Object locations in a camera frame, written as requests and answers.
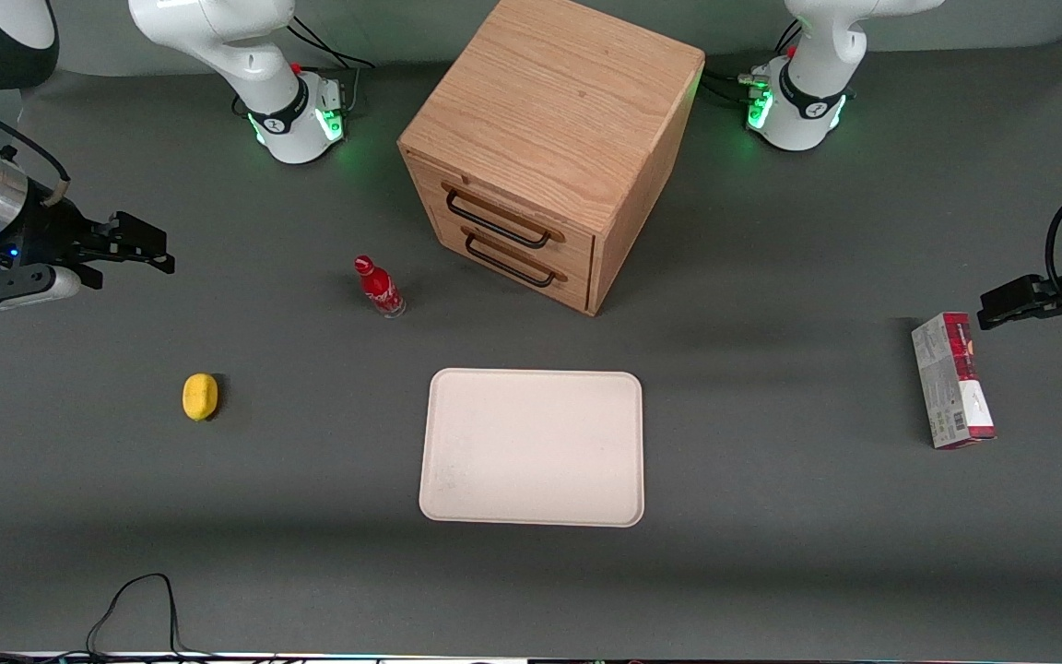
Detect red coke bottle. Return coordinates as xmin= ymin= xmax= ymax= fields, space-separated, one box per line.
xmin=353 ymin=255 xmax=407 ymax=320

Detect black right arm wrist cable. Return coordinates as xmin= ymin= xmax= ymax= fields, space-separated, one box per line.
xmin=0 ymin=90 xmax=71 ymax=206

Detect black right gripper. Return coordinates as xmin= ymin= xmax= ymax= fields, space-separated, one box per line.
xmin=0 ymin=197 xmax=176 ymax=291

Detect black right arm base cables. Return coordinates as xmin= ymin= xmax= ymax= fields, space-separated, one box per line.
xmin=288 ymin=13 xmax=377 ymax=119

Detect grey and red carton box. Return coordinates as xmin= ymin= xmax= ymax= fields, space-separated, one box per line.
xmin=910 ymin=312 xmax=997 ymax=451

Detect beige rectangular tray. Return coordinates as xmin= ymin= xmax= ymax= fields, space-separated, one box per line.
xmin=418 ymin=368 xmax=646 ymax=528

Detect black wire drawer handle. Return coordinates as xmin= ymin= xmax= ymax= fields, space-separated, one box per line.
xmin=442 ymin=182 xmax=566 ymax=251
xmin=462 ymin=226 xmax=570 ymax=290

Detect yellow lemon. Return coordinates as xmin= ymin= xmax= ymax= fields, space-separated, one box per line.
xmin=182 ymin=373 xmax=219 ymax=422

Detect black arm base cables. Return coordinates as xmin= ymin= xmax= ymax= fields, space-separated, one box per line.
xmin=288 ymin=13 xmax=377 ymax=119
xmin=701 ymin=18 xmax=805 ymax=110

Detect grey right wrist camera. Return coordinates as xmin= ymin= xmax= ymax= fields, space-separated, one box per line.
xmin=0 ymin=265 xmax=83 ymax=322

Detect black looped table cable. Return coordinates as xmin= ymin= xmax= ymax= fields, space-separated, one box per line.
xmin=0 ymin=573 xmax=218 ymax=663

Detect black left arm base cables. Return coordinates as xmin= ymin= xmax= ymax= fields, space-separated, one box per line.
xmin=701 ymin=18 xmax=805 ymax=110

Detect wooden drawer front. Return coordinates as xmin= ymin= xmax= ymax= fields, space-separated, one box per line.
xmin=402 ymin=148 xmax=598 ymax=270
xmin=431 ymin=214 xmax=595 ymax=316

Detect wooden drawer cabinet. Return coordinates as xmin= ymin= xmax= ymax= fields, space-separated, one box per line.
xmin=397 ymin=0 xmax=706 ymax=317

